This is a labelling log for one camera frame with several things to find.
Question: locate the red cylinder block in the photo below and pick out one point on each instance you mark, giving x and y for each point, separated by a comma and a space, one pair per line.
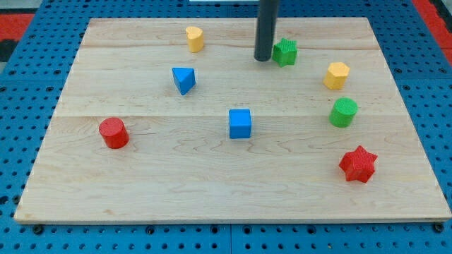
114, 133

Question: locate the blue triangle block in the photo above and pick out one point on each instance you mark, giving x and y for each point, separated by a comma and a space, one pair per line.
184, 79

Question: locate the green star block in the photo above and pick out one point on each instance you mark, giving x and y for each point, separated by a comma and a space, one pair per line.
285, 52

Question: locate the yellow heart block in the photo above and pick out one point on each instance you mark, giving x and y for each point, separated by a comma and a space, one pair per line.
194, 38

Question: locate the red star block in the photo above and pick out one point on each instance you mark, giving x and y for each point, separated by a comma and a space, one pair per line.
358, 165

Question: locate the light wooden board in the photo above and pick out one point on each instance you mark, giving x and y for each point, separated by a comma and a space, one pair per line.
180, 165

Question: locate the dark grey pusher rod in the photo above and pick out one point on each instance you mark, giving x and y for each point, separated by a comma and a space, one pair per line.
265, 29

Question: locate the blue cube block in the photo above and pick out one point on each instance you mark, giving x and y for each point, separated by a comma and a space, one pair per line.
240, 123

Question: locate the green cylinder block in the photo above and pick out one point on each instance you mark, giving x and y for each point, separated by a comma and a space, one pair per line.
343, 112

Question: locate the yellow hexagon block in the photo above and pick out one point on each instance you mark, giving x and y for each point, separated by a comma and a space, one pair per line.
336, 75

